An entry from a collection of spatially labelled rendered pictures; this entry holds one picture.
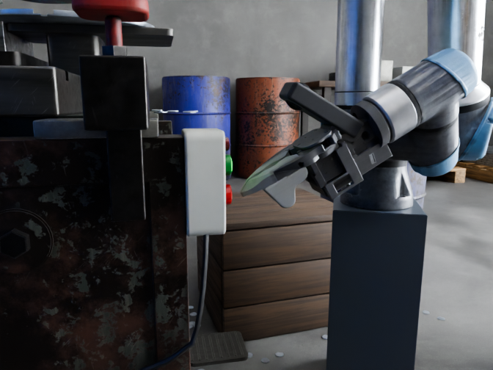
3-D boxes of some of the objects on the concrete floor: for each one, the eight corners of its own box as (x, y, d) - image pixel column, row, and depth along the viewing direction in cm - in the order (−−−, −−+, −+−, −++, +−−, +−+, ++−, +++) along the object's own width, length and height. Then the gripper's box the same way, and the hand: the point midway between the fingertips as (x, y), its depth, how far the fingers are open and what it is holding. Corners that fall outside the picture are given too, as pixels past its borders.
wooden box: (298, 274, 162) (300, 187, 155) (350, 322, 127) (356, 212, 120) (197, 288, 150) (194, 194, 144) (223, 345, 115) (221, 225, 108)
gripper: (405, 156, 55) (272, 242, 54) (372, 149, 64) (256, 222, 62) (379, 100, 53) (239, 187, 51) (348, 100, 62) (227, 175, 60)
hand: (246, 185), depth 56 cm, fingers closed
